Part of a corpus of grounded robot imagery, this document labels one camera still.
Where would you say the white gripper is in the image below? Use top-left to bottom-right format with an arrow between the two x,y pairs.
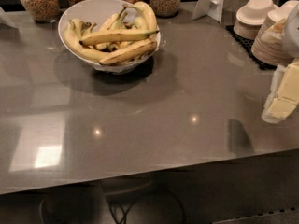
261,5 -> 299,124

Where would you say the white ceramic bowl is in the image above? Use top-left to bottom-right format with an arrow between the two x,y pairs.
58,0 -> 161,74

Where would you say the left curved yellow banana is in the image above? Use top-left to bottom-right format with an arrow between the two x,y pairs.
64,19 -> 107,63

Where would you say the stack of paper plates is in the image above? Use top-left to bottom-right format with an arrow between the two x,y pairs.
251,0 -> 299,66

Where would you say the black rubber mat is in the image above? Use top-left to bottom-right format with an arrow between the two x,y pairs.
225,25 -> 276,70

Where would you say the stack of white bowls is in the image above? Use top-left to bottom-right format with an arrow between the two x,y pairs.
233,0 -> 278,40

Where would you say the white folded card stand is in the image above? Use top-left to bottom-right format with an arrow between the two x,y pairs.
192,0 -> 226,22

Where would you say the left glass cereal jar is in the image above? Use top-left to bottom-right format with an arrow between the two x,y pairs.
20,0 -> 60,22

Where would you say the white paper left edge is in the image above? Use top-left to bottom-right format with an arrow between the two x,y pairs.
0,7 -> 17,28

